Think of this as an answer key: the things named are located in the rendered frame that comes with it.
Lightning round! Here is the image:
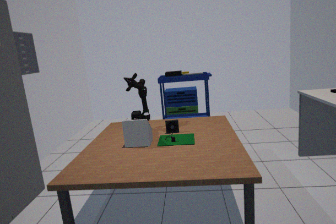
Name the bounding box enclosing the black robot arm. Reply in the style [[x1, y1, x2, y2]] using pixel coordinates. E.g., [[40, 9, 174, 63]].
[[131, 79, 150, 121]]

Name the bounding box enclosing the black cooling fan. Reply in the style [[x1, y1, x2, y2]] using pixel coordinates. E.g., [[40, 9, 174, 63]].
[[165, 119, 179, 134]]

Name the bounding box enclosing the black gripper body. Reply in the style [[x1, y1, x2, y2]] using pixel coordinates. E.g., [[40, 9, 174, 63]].
[[126, 73, 139, 91]]

